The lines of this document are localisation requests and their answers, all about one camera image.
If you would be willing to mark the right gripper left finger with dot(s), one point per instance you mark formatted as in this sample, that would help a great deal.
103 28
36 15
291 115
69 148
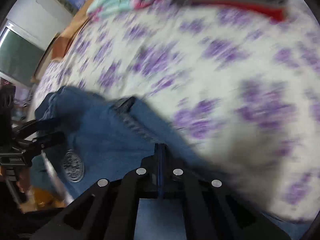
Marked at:
108 209

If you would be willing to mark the purple floral bedsheet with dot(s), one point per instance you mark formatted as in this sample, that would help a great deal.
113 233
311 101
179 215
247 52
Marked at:
241 89

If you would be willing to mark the brown satin pillow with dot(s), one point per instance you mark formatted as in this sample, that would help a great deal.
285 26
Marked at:
64 41

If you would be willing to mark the blue denim jeans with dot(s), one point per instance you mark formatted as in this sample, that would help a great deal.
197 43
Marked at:
106 140

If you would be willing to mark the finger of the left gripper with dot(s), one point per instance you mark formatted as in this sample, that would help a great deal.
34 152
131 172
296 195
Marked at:
42 142
35 126

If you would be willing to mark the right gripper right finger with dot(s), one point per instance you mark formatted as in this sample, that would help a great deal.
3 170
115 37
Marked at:
212 212

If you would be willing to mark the person left hand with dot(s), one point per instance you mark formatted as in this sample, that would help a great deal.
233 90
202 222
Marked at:
24 183

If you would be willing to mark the folded red garment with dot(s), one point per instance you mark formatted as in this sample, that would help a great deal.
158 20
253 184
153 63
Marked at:
276 13

